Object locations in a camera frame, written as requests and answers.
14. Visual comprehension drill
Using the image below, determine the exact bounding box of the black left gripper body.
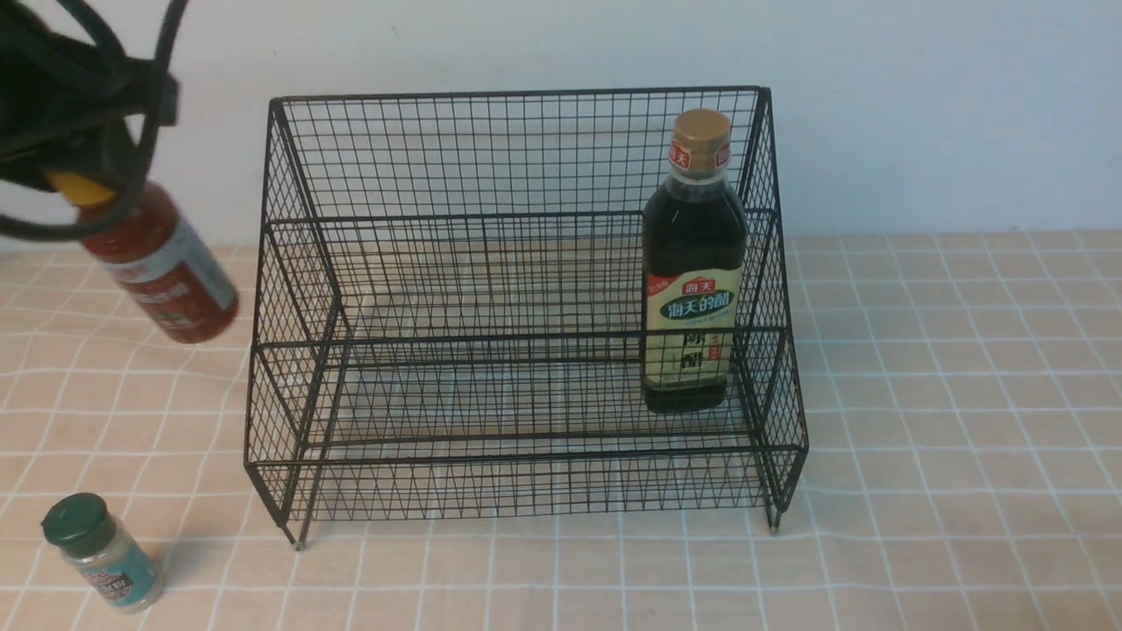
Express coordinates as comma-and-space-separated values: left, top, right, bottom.
1, 1, 181, 190

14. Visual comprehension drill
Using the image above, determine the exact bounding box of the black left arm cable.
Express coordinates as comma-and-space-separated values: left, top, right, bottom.
0, 0, 191, 243

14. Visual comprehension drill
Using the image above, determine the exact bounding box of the beige checkered tablecloth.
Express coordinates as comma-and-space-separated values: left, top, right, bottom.
1, 232, 1121, 630

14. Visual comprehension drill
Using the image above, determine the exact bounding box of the green cap seasoning jar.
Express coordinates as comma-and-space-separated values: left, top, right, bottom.
40, 492, 165, 613

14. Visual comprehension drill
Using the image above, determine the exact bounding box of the red sauce bottle yellow cap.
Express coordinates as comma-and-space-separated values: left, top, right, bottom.
80, 182, 239, 344

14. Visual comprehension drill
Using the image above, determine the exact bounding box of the black wire mesh shelf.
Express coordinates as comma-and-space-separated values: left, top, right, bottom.
245, 85, 809, 549

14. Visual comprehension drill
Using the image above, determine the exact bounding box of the dark vinegar bottle yellow label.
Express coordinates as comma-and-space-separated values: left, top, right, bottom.
642, 109, 747, 413

